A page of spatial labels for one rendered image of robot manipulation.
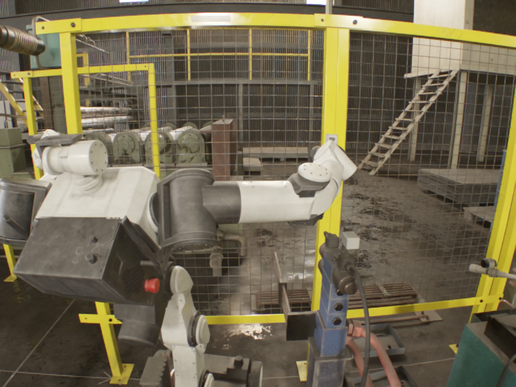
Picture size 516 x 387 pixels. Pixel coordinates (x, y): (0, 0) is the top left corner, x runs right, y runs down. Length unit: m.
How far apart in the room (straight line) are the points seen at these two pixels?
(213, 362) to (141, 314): 0.93
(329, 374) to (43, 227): 0.73
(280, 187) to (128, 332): 0.58
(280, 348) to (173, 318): 1.09
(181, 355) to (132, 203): 0.90
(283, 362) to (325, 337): 1.29
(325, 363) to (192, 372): 0.75
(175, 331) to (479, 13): 9.16
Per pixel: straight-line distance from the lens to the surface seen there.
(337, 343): 0.81
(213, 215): 0.62
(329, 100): 1.40
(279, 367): 2.03
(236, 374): 1.73
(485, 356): 1.19
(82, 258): 0.62
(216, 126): 2.97
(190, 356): 1.41
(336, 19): 1.45
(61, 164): 0.67
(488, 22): 9.54
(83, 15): 13.09
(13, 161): 3.96
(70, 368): 2.27
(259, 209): 0.63
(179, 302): 1.11
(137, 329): 0.94
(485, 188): 5.97
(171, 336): 1.28
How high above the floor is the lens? 1.45
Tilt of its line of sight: 15 degrees down
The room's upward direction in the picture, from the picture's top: straight up
